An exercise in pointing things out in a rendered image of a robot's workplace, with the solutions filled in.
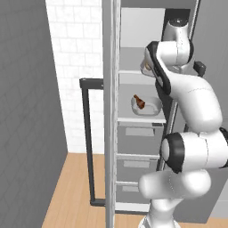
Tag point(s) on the white freezer rack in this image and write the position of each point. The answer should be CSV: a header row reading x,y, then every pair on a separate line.
x,y
130,71
139,120

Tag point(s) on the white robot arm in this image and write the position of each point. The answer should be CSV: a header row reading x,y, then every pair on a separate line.
x,y
202,104

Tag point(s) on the grey fridge freezer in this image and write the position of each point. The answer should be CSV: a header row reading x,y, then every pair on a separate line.
x,y
139,29

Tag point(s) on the white vegetable container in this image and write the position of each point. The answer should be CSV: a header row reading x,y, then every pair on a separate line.
x,y
144,69

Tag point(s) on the white meat container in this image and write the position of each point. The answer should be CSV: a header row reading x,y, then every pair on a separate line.
x,y
150,109

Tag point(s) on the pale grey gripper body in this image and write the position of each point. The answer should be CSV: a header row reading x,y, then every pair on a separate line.
x,y
183,69

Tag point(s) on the brown chicken drumstick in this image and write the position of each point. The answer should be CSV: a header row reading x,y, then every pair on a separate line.
x,y
139,102

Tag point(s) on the grey open freezer door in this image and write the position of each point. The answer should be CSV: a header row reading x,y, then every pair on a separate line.
x,y
111,118

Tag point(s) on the grey freezer drawer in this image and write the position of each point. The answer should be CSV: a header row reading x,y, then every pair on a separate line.
x,y
127,194
139,139
135,170

